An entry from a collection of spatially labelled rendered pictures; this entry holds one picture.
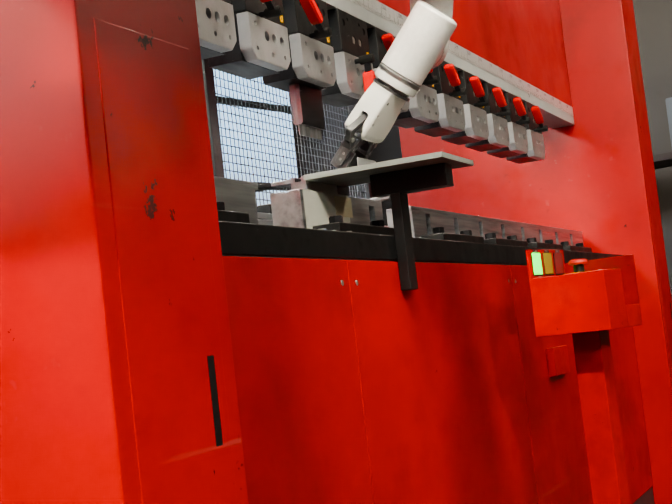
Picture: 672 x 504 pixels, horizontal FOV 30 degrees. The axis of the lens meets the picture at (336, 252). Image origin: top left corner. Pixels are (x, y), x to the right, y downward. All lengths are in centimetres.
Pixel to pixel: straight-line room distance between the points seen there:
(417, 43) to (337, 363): 62
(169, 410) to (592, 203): 319
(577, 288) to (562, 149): 189
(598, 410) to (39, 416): 156
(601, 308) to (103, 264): 147
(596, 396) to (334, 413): 84
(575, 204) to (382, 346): 232
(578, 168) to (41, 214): 327
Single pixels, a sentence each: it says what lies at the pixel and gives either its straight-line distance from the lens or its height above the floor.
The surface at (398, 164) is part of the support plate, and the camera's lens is 218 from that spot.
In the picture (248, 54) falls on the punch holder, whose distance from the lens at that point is 210.
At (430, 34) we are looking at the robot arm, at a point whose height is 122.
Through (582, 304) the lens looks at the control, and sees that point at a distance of 255.
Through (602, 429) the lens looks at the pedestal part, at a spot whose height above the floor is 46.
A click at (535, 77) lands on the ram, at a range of 396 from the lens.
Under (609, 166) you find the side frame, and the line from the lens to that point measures 437.
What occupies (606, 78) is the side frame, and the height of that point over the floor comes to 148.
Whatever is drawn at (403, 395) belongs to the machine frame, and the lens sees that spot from 221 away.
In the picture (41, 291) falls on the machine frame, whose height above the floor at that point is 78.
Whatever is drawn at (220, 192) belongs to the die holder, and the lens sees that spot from 193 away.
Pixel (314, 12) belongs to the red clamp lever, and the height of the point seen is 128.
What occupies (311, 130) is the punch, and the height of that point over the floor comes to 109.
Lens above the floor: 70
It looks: 4 degrees up
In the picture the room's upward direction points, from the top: 6 degrees counter-clockwise
